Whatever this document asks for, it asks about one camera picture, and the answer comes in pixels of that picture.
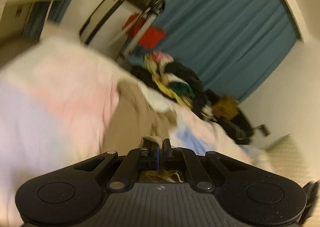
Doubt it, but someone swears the black armchair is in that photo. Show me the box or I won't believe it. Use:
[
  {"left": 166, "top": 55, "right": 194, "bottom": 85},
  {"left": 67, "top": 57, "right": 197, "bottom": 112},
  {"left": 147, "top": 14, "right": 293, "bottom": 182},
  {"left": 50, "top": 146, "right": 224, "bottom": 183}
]
[{"left": 206, "top": 90, "right": 270, "bottom": 145}]

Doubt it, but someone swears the pastel tie-dye duvet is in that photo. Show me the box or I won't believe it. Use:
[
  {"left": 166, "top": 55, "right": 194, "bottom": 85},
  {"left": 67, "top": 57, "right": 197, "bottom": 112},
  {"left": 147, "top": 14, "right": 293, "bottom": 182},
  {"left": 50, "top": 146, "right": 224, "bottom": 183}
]
[{"left": 1, "top": 33, "right": 272, "bottom": 226}]

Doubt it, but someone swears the right teal curtain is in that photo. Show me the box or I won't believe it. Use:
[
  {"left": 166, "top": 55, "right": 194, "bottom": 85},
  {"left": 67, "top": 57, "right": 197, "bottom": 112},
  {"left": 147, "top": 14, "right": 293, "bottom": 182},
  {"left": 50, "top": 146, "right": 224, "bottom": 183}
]
[{"left": 128, "top": 0, "right": 301, "bottom": 102}]

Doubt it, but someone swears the teal curtain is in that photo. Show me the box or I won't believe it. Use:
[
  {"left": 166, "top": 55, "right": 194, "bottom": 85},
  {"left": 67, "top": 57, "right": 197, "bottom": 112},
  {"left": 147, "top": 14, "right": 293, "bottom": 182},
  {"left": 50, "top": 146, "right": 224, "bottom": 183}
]
[
  {"left": 24, "top": 0, "right": 72, "bottom": 39},
  {"left": 128, "top": 0, "right": 301, "bottom": 102}
]

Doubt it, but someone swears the red cloth bag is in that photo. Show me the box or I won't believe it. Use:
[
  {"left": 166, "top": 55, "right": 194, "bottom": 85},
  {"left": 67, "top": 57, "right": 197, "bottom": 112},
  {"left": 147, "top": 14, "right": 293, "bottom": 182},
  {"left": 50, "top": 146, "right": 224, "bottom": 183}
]
[{"left": 122, "top": 14, "right": 166, "bottom": 49}]

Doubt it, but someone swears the brown paper bag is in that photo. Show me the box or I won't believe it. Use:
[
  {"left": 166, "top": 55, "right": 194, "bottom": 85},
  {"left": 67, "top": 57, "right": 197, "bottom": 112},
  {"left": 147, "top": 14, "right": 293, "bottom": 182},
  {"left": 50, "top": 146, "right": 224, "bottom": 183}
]
[{"left": 212, "top": 95, "right": 239, "bottom": 121}]

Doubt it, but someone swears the pile of mixed clothes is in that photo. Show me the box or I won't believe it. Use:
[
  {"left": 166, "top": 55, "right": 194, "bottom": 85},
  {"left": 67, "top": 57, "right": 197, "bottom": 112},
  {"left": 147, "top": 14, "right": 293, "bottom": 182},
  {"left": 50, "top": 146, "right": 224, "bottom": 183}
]
[{"left": 131, "top": 51, "right": 218, "bottom": 121}]

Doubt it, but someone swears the garment steamer stand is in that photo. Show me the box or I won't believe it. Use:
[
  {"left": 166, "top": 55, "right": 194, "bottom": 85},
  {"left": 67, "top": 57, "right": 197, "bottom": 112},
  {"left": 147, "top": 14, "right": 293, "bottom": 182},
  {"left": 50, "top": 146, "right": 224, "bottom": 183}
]
[{"left": 109, "top": 0, "right": 165, "bottom": 59}]

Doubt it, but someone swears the left teal curtain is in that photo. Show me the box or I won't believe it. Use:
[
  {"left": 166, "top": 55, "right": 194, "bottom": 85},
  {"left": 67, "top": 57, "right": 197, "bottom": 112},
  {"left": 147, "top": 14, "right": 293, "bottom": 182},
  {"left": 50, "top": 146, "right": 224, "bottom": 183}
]
[{"left": 24, "top": 0, "right": 72, "bottom": 39}]

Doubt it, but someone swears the white black chair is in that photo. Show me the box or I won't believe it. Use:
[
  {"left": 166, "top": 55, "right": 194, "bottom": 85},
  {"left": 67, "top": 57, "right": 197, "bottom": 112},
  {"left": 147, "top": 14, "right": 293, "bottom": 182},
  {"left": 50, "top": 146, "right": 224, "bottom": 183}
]
[{"left": 79, "top": 0, "right": 125, "bottom": 45}]

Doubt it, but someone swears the tan t-shirt white print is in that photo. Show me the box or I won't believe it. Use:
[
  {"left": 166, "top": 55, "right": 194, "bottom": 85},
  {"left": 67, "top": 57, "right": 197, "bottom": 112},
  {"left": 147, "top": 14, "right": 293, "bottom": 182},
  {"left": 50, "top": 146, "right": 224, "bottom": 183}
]
[{"left": 101, "top": 79, "right": 186, "bottom": 184}]

